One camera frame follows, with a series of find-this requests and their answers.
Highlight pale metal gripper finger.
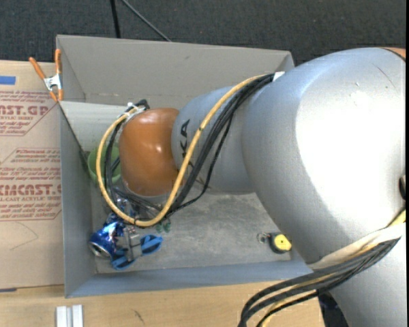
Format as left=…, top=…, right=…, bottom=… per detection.
left=131, top=225, right=144, bottom=259
left=121, top=228, right=133, bottom=262

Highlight blue sunglasses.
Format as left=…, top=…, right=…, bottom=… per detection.
left=110, top=234, right=164, bottom=271

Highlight blue crushed drink can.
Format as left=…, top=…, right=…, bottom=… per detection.
left=89, top=212, right=125, bottom=260

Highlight green cup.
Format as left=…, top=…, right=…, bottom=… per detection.
left=87, top=146, right=123, bottom=187

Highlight grey metal bin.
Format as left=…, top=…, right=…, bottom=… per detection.
left=55, top=34, right=315, bottom=299

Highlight brown cardboard board, red print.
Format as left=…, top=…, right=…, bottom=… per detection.
left=0, top=59, right=66, bottom=294

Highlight yellow and black tape measure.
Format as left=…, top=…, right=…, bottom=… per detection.
left=256, top=231, right=293, bottom=255

